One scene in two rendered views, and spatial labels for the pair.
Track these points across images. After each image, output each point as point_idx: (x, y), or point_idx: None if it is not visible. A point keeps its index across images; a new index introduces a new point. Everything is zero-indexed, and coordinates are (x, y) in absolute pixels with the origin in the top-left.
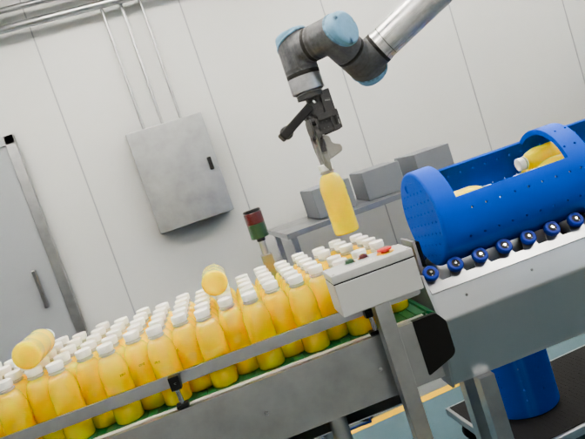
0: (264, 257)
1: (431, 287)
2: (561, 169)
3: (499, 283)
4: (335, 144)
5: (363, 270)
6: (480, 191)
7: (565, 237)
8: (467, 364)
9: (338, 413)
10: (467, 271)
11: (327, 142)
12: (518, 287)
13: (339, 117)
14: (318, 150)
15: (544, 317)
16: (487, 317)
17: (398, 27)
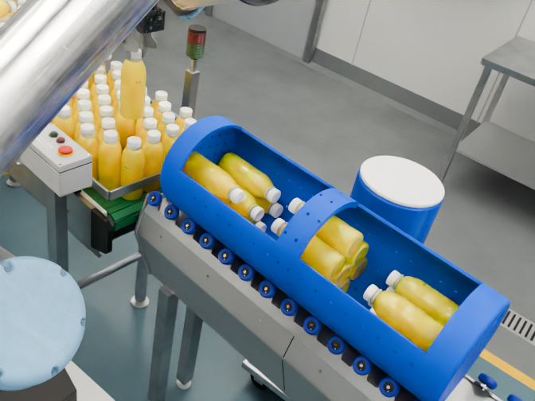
0: (186, 72)
1: (148, 207)
2: (261, 243)
3: (183, 256)
4: (134, 42)
5: (33, 148)
6: (196, 186)
7: (248, 289)
8: (158, 273)
9: (46, 205)
10: (174, 225)
11: (130, 36)
12: (190, 273)
13: (142, 23)
14: (140, 34)
15: (208, 311)
16: (166, 264)
17: None
